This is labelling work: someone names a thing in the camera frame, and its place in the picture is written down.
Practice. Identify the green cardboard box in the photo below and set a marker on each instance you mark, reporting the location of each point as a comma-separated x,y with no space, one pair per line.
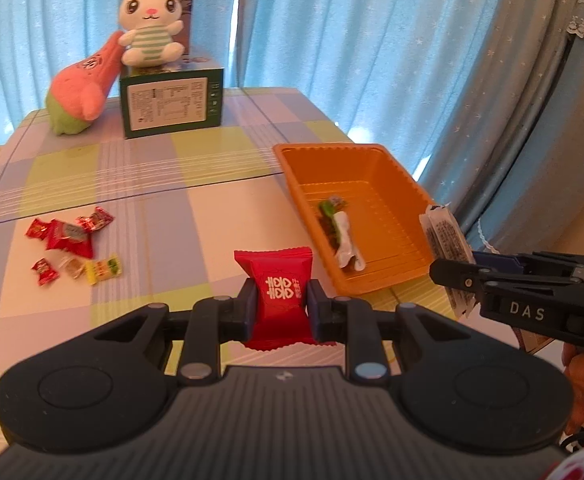
172,105

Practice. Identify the small red candy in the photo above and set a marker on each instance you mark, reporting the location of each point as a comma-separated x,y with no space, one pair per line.
44,271
37,230

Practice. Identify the clear brown candy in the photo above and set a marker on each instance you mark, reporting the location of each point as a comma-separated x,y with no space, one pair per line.
74,266

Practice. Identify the red twist-end candy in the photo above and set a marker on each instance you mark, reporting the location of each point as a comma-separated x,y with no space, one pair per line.
98,218

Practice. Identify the grey star curtain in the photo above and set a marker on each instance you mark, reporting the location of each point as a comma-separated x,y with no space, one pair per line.
521,135

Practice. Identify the tall patterned box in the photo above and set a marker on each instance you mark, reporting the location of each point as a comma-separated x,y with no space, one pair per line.
188,15

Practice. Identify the checkered tablecloth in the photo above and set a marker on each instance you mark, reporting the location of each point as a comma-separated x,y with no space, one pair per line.
182,185

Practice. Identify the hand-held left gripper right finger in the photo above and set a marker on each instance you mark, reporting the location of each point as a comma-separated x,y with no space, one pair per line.
314,310

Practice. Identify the red packet with picture print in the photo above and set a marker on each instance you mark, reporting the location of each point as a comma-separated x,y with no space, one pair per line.
69,240

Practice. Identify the white rabbit plush toy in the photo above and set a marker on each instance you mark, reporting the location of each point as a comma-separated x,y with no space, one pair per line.
147,25

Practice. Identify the blue star curtain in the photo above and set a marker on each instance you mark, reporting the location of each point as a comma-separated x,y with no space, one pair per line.
371,50
47,20

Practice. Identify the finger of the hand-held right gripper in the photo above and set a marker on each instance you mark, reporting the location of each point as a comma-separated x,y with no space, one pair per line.
536,262
451,271

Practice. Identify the green candy wrapper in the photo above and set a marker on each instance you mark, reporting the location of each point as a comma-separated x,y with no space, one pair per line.
329,210

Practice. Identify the person's right hand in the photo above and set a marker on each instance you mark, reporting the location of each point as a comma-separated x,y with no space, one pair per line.
576,385

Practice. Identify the white printed snack packet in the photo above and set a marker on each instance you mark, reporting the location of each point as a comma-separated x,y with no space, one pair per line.
444,232

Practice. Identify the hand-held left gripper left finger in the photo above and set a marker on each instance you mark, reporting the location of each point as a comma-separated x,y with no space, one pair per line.
249,307

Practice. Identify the red white patterned cloth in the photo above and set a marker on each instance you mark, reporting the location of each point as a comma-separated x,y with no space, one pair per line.
581,465

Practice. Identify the white snack wrapper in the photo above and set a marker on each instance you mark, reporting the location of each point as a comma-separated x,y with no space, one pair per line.
347,240

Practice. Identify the orange plastic tray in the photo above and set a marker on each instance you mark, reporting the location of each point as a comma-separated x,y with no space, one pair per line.
371,185

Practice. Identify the pink starfish plush toy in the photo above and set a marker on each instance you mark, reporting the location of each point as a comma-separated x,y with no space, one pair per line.
87,85

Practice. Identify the red snack packet white symbol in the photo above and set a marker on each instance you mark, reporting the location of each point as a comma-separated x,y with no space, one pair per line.
282,272

